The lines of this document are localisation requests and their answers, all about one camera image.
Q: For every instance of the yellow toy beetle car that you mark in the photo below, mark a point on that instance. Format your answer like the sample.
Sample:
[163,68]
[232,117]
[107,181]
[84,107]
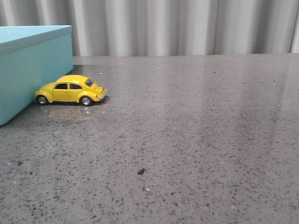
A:
[71,88]

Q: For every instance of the small black debris piece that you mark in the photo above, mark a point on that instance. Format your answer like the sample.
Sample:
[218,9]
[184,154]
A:
[141,171]

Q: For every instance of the grey pleated curtain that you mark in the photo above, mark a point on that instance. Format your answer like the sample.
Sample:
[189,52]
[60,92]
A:
[165,27]

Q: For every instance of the light blue storage box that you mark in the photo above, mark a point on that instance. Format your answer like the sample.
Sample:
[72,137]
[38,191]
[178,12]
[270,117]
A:
[30,57]

